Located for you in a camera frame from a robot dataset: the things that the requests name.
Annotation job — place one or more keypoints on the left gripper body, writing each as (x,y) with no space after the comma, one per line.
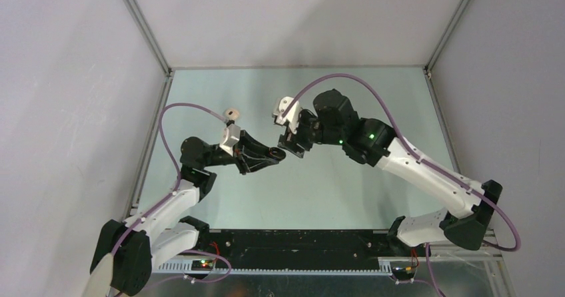
(219,156)

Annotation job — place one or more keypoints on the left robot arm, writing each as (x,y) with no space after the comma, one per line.
(128,252)

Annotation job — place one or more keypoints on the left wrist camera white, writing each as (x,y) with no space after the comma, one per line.
(231,137)

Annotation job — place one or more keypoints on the left controller board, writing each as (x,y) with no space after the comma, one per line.
(203,265)

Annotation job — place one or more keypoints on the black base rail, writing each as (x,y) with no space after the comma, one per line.
(306,250)

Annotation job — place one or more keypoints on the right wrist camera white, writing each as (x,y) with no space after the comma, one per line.
(286,113)

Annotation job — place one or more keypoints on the right controller board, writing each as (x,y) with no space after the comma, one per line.
(403,274)

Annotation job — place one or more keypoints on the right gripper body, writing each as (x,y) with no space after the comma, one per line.
(321,134)

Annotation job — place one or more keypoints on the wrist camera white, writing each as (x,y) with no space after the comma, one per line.
(231,137)
(286,113)

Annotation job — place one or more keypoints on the controller board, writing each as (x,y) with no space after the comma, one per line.
(403,274)
(203,265)

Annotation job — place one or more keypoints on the beige earbud charging case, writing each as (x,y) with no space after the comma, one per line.
(232,114)

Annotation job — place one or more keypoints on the black earbud charging case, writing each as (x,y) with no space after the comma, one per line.
(277,154)

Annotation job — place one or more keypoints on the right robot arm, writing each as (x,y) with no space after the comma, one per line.
(465,215)

